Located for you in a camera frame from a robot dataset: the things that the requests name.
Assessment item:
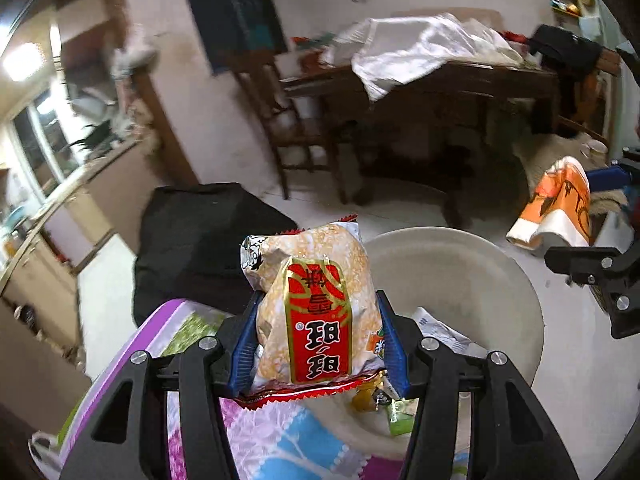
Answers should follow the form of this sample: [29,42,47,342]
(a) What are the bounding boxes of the range hood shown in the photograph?
[65,80,122,122]

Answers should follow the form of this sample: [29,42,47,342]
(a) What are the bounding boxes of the hanging white plastic bag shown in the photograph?
[112,35,159,74]

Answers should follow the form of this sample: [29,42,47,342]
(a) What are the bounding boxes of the yellow snack packet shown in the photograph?
[235,215,389,409]

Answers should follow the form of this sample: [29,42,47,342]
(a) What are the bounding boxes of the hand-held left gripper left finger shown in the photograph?
[59,290,266,480]

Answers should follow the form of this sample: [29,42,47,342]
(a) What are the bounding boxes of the kitchen window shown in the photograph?
[10,87,82,196]

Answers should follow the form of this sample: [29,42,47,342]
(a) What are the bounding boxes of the dark wooden chair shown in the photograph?
[230,52,351,206]

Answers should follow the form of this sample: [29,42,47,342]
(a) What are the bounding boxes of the orange and white packet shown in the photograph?
[506,156,594,252]

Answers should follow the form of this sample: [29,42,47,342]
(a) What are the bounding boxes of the white plastic bucket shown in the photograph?
[307,227,546,461]

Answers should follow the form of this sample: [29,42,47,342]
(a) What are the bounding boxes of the white flat packet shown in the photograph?
[412,306,474,359]

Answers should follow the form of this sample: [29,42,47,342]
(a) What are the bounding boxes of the white cloth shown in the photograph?
[350,12,524,104]

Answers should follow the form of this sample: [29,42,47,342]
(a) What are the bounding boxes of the black bag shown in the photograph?
[132,182,299,329]

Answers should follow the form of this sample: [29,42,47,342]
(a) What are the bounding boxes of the dark wooden table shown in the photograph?
[280,57,562,229]

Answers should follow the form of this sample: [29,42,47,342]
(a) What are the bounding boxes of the black garment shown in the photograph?
[527,25,604,136]

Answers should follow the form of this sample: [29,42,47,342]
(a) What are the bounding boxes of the green packet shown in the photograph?
[387,400,419,437]

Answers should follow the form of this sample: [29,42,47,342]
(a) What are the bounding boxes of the floral striped tablecloth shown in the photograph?
[55,299,471,480]

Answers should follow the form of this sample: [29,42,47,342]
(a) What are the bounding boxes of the beige kitchen base cabinets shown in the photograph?
[0,135,152,376]

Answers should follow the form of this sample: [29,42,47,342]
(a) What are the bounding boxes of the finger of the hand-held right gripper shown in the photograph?
[586,146,640,226]
[544,244,640,341]

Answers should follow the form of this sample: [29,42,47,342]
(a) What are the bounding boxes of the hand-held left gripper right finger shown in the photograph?
[375,290,583,480]

